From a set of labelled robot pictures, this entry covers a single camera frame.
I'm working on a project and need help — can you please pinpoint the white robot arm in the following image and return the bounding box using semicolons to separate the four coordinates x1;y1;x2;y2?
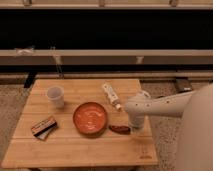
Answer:
124;84;213;171

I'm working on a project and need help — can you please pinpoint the orange bowl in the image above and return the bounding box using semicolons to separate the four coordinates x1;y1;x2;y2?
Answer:
73;102;108;135

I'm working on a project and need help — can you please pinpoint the black floor device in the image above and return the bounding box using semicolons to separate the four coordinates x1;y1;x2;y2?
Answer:
175;79;193;93

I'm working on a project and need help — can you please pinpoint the white tube bottle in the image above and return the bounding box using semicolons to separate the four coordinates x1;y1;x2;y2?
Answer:
102;83;121;110

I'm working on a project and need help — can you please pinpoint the wooden table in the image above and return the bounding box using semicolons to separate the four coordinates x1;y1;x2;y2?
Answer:
2;79;158;168

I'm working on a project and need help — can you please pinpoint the white plastic cup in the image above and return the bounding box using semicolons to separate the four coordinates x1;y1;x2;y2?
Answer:
46;86;64;108

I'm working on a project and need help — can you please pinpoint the grey metal rail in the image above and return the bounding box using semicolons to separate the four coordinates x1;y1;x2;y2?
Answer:
0;49;213;65

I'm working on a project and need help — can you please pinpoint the dark red dried pepper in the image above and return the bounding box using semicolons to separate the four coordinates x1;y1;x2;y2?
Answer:
109;125;131;135

